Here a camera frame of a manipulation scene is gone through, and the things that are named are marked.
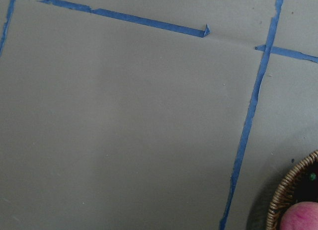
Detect dark purple grapes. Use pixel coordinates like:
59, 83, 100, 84
288, 162, 318, 206

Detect red apple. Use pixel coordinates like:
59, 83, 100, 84
279, 202, 318, 230

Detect woven wicker basket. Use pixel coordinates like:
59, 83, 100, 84
266, 151, 318, 230

